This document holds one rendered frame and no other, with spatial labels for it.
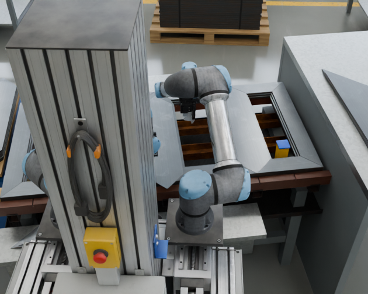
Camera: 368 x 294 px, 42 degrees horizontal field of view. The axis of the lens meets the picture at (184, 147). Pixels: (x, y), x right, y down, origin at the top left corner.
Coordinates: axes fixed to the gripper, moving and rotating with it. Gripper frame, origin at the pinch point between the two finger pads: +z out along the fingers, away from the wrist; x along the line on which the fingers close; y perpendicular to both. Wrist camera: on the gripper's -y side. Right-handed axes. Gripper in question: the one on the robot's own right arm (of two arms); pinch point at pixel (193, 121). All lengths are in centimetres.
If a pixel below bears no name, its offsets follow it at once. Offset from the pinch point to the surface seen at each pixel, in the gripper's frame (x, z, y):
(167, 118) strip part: -11.3, 5.7, 12.9
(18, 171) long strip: 21, 6, 89
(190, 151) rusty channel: -0.6, 22.4, 1.3
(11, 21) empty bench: -262, 68, 148
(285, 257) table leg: 36, 82, -52
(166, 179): 35.9, 5.6, 17.7
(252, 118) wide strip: -5.2, 5.7, -33.5
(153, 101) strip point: -27.3, 5.7, 19.6
